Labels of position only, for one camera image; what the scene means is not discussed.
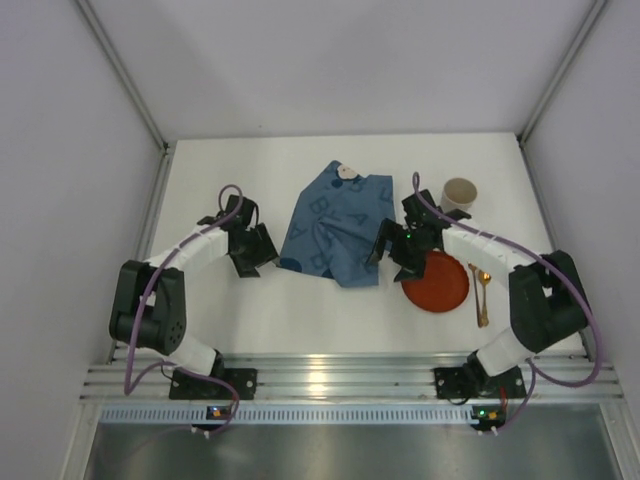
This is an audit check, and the aluminium front rail frame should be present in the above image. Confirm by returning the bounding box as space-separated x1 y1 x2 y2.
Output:
80 349 624 404

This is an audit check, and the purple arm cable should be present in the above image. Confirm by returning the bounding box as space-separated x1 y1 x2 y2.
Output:
410 172 605 431
122 184 245 426

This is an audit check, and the right aluminium corner post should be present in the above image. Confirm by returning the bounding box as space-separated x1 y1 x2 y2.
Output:
516 0 610 149

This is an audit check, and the gold ornate spoon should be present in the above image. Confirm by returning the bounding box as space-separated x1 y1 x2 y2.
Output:
477 270 492 328

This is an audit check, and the beige paper cup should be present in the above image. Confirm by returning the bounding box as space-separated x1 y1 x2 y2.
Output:
440 178 478 212

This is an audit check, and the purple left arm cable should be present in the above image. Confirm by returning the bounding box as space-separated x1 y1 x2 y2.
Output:
122 184 245 426

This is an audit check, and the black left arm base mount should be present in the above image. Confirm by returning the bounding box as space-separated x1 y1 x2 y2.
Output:
159 362 258 401

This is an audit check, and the perforated white cable duct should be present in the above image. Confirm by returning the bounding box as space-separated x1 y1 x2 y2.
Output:
100 404 504 425

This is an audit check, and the blue letter-print cloth napkin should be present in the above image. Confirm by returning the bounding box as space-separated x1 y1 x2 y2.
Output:
279 160 395 288

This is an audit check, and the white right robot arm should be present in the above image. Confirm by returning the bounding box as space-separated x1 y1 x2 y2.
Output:
368 190 594 378

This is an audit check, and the copper-coloured fork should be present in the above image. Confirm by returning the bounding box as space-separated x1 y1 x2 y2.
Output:
468 263 486 328

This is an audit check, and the aluminium corner post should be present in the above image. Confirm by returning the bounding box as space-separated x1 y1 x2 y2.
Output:
516 0 610 149
72 0 168 151

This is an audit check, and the left aluminium corner post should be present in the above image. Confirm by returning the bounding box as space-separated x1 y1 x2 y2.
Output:
72 0 168 151

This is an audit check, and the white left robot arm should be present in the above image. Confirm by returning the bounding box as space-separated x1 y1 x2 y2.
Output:
109 193 278 377

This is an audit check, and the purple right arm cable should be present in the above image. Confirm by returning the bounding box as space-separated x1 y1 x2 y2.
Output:
410 172 605 431

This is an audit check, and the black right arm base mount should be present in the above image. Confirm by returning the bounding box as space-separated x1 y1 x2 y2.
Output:
433 352 526 405

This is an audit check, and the red round plastic plate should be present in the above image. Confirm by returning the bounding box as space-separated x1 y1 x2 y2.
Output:
401 251 470 314

